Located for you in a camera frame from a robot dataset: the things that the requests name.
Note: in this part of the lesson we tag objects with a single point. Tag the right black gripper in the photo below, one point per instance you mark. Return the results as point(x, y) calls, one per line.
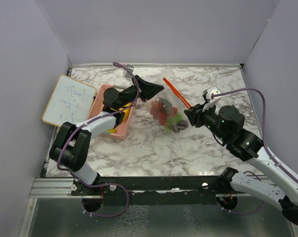
point(195, 114)

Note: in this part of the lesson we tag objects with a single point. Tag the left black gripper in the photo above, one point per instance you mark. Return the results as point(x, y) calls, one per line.
point(148, 89)

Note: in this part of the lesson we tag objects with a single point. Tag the red fake berry bunch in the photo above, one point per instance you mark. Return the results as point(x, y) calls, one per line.
point(161, 109)

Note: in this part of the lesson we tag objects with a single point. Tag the green fake grape bunch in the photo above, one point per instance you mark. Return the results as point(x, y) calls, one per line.
point(173, 120)

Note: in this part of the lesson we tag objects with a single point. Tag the zip bag with berries grapes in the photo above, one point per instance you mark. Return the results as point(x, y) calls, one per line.
point(169, 94)

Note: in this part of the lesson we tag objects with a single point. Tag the yellow fake banana bunch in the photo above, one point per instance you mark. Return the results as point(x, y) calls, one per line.
point(120, 117)

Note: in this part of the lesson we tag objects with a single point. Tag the zip bag with yellow fruit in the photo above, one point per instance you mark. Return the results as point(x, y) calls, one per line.
point(168, 73)

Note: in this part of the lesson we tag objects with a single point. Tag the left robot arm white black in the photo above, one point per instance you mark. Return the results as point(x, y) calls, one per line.
point(70, 147)

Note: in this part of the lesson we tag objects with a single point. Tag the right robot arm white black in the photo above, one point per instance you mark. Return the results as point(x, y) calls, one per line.
point(283, 194)

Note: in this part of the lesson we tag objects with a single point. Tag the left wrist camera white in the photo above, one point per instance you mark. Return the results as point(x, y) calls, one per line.
point(128, 73)

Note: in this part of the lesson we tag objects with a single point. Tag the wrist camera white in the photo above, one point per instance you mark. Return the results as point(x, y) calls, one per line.
point(211, 97)
point(128, 73)

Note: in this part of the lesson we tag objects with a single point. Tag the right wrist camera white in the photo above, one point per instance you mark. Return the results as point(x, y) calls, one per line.
point(211, 97)

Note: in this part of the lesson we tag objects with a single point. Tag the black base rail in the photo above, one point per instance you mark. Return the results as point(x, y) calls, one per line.
point(158, 190)

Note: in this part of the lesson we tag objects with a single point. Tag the small whiteboard wooden frame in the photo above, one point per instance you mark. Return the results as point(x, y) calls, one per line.
point(71, 101)

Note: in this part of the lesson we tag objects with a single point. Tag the aluminium frame rail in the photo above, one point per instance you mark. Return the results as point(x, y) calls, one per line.
point(51, 188)

